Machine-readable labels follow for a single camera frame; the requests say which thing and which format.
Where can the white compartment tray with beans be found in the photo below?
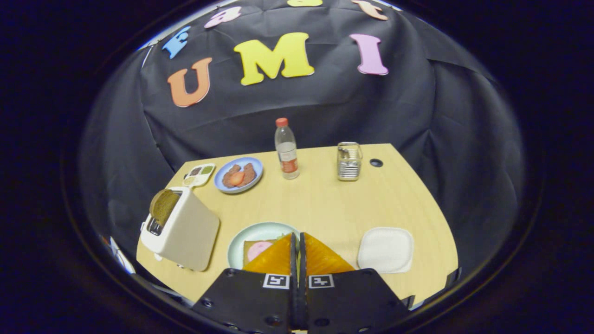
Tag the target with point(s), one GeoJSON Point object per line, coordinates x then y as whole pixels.
{"type": "Point", "coordinates": [199, 174]}

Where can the dark brown bread slice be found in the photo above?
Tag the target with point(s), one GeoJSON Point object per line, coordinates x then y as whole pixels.
{"type": "Point", "coordinates": [164, 206]}

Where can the clear bottle with red cap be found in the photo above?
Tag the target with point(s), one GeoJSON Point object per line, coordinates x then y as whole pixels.
{"type": "Point", "coordinates": [287, 153]}

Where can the black desk grommet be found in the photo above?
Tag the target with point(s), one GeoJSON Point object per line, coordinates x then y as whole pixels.
{"type": "Point", "coordinates": [376, 163]}

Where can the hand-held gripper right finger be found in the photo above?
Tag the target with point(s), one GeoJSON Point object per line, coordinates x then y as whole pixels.
{"type": "Point", "coordinates": [352, 301]}

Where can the cream toaster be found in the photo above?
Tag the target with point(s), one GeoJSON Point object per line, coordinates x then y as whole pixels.
{"type": "Point", "coordinates": [190, 236]}

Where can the brown toast slice on plate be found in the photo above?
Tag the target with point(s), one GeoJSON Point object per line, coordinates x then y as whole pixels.
{"type": "Point", "coordinates": [247, 260]}

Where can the pale green plate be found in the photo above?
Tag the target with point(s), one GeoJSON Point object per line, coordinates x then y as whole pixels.
{"type": "Point", "coordinates": [260, 230]}

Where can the black backdrop cloth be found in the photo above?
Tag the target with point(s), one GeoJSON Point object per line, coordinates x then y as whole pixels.
{"type": "Point", "coordinates": [325, 106]}

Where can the brown meat piece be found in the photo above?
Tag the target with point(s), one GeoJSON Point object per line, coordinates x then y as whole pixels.
{"type": "Point", "coordinates": [228, 178]}
{"type": "Point", "coordinates": [249, 172]}

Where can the red tomato slice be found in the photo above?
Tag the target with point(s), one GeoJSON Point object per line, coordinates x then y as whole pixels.
{"type": "Point", "coordinates": [237, 178]}

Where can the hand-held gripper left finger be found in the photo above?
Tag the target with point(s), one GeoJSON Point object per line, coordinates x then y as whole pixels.
{"type": "Point", "coordinates": [250, 301]}

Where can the pink ham slice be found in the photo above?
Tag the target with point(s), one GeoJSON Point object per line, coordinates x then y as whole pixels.
{"type": "Point", "coordinates": [256, 250]}

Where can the small white square plate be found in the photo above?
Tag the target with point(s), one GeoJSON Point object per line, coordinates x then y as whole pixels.
{"type": "Point", "coordinates": [385, 249]}

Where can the blue plate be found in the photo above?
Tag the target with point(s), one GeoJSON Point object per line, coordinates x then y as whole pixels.
{"type": "Point", "coordinates": [253, 163]}

